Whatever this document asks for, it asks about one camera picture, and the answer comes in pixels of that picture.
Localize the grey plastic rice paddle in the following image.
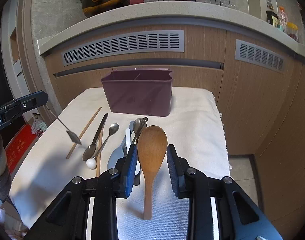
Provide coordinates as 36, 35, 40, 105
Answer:
107, 139, 127, 170

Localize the wooden rice spoon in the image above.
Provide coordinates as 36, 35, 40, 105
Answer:
137, 125, 168, 220

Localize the wooden chopstick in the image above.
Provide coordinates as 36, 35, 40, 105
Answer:
96, 129, 104, 177
66, 107, 102, 159

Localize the small steel spoon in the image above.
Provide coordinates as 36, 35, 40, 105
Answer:
92, 123, 119, 160

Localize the black handled steel spoon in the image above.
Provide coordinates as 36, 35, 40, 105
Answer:
82, 113, 108, 161

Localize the smiley handle steel spoon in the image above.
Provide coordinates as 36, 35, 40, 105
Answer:
131, 117, 148, 144

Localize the steel fork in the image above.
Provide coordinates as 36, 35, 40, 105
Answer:
45, 105, 81, 145

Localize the cream table cloth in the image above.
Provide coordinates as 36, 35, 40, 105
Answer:
9, 87, 234, 240

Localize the maroon plastic utensil caddy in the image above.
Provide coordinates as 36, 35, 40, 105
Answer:
101, 69, 172, 117

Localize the long grey vent grille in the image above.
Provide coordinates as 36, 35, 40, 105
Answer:
61, 30, 185, 66

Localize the short grey vent grille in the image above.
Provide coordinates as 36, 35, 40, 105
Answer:
235, 39, 285, 72

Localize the dark sauce bottle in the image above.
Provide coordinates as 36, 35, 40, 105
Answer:
266, 10, 278, 27

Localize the yellow lid jar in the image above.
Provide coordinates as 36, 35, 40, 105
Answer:
287, 22, 298, 42

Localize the orange capped clear bottle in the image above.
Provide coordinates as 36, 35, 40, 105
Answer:
278, 6, 288, 33

